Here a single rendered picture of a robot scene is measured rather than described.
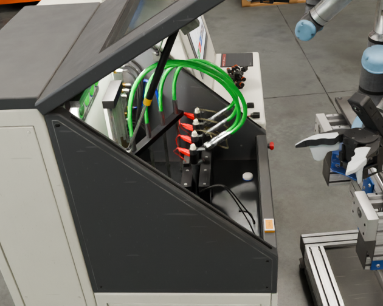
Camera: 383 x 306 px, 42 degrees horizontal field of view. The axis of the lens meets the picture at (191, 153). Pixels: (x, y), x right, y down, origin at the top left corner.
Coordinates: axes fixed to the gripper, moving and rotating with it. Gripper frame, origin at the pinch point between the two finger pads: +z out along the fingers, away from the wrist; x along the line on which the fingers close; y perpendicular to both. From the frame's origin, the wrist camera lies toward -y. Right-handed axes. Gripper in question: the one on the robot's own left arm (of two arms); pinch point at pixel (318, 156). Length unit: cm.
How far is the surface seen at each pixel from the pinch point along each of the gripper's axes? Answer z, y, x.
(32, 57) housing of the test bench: 37, -15, 75
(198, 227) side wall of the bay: 12, 34, 37
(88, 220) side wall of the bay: 38, 28, 53
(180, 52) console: -18, 3, 98
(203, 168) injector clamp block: -9, 38, 73
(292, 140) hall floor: -138, 120, 198
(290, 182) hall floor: -108, 125, 160
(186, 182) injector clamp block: 0, 39, 69
